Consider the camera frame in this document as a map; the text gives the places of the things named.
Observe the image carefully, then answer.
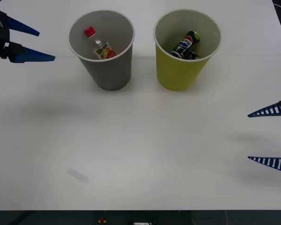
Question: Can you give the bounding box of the black drink can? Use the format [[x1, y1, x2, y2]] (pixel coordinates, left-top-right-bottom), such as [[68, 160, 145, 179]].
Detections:
[[170, 30, 201, 59]]

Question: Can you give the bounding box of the clear bottle with red cap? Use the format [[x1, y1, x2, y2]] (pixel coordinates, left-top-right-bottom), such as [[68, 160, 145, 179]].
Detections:
[[84, 26, 117, 60]]

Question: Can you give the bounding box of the grey plastic waste bin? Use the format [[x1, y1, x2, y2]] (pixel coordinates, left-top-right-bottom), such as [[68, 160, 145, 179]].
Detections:
[[67, 10, 135, 92]]

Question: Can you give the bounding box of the yellow-green plastic waste bin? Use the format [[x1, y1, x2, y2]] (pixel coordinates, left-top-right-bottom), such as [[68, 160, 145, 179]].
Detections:
[[153, 9, 222, 91]]

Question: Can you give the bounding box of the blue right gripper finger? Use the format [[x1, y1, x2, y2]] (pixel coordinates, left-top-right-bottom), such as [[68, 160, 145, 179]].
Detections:
[[247, 97, 281, 118], [247, 156, 281, 175]]

